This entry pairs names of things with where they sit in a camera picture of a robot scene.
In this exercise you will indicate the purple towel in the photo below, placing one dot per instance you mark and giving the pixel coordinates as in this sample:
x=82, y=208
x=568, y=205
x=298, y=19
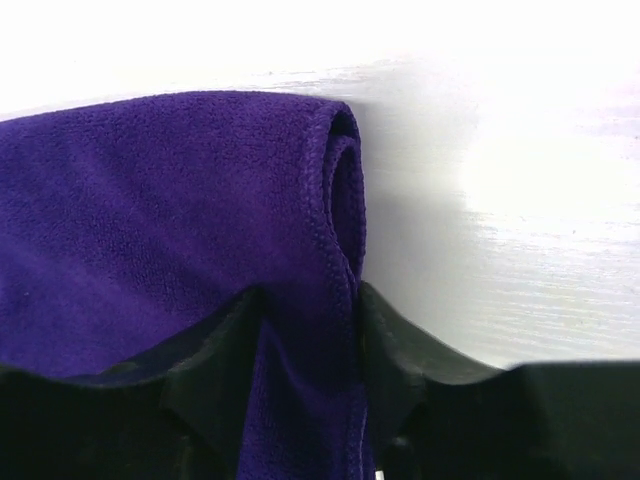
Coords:
x=125, y=223

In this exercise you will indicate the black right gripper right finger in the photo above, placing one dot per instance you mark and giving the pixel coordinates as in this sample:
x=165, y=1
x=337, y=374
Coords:
x=435, y=413

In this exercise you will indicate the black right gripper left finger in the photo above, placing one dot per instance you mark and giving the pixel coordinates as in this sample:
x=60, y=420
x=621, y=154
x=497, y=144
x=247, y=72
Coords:
x=174, y=411

